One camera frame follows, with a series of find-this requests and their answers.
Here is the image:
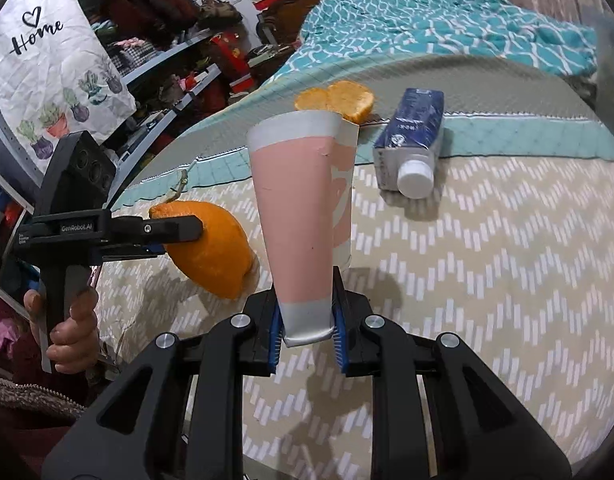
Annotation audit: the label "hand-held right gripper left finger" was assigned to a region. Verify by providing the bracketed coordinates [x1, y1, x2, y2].
[41, 290, 283, 480]

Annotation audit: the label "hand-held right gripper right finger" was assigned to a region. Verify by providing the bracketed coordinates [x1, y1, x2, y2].
[332, 267, 572, 480]

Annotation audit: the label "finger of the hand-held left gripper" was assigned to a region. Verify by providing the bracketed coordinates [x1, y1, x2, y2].
[100, 242, 167, 262]
[110, 215, 204, 247]

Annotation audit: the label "large orange fruit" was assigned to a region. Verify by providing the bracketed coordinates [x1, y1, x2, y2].
[148, 199, 254, 301]

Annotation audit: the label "pink paper cup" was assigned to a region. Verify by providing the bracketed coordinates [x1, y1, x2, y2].
[246, 110, 360, 348]

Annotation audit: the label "person's left hand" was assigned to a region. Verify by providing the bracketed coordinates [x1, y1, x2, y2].
[23, 285, 100, 375]

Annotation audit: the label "beige zigzag mat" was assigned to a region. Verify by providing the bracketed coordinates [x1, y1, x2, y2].
[94, 152, 614, 480]

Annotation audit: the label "white printed plant cloth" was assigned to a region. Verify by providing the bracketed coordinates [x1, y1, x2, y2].
[0, 0, 138, 173]

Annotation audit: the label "grey storage shelf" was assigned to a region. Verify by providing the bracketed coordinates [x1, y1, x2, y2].
[67, 0, 268, 156]

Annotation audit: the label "beige fleece jacket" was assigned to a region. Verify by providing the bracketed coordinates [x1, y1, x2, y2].
[0, 372, 88, 428]

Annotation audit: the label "red gift box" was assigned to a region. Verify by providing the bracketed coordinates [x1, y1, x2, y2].
[209, 30, 253, 93]

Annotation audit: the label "orange peel piece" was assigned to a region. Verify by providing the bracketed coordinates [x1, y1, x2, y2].
[327, 81, 375, 125]
[294, 89, 333, 112]

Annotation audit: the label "dark clothes pile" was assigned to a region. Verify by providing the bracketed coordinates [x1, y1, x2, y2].
[100, 0, 200, 46]

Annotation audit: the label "brown handbag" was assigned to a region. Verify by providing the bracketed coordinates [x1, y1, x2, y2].
[194, 0, 243, 23]

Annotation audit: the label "blue carton with white cap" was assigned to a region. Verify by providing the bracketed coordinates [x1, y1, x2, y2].
[372, 87, 447, 200]

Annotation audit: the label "grey and teal quilted mat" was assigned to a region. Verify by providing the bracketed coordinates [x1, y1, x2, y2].
[112, 52, 614, 211]

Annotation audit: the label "teal patterned blanket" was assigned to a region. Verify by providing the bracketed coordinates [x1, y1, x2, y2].
[299, 0, 600, 78]

